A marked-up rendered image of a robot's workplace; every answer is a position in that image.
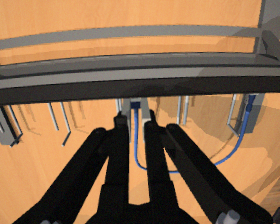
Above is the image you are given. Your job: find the blue patch cord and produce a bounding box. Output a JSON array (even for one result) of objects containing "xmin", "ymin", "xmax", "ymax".
[{"xmin": 134, "ymin": 103, "xmax": 252, "ymax": 174}]

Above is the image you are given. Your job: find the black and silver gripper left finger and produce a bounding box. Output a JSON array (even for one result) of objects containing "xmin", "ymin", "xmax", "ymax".
[{"xmin": 12, "ymin": 98, "xmax": 132, "ymax": 224}]

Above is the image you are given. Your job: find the dark grey patch panel rack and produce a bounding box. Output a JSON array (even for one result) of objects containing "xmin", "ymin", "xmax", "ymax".
[{"xmin": 0, "ymin": 0, "xmax": 280, "ymax": 148}]

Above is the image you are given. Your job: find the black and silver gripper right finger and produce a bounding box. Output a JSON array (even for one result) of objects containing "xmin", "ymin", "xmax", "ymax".
[{"xmin": 140, "ymin": 98, "xmax": 274, "ymax": 224}]

